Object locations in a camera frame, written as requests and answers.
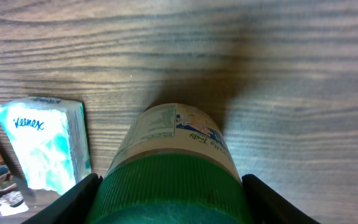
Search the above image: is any teal kleenex tissue pack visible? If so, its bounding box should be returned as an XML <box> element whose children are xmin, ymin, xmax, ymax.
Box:
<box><xmin>0</xmin><ymin>96</ymin><xmax>91</xmax><ymax>195</ymax></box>

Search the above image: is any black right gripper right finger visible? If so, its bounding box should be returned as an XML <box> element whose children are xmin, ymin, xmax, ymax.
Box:
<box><xmin>242</xmin><ymin>174</ymin><xmax>319</xmax><ymax>224</ymax></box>

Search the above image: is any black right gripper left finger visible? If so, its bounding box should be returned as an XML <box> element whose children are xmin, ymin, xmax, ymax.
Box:
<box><xmin>23</xmin><ymin>173</ymin><xmax>103</xmax><ymax>224</ymax></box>

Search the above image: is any green lid jar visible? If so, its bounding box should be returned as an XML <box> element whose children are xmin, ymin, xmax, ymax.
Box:
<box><xmin>86</xmin><ymin>103</ymin><xmax>253</xmax><ymax>223</ymax></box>

